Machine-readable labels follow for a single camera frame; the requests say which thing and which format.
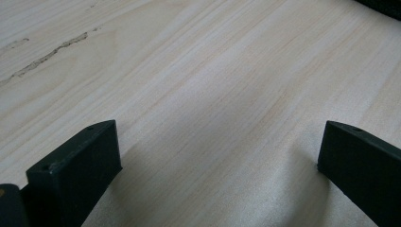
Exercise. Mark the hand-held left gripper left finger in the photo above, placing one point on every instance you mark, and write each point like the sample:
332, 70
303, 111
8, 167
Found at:
75, 176

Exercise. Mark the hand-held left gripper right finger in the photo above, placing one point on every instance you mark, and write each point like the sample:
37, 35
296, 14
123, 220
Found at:
362, 170

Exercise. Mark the purple cloth with black edge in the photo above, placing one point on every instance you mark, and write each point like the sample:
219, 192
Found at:
384, 5

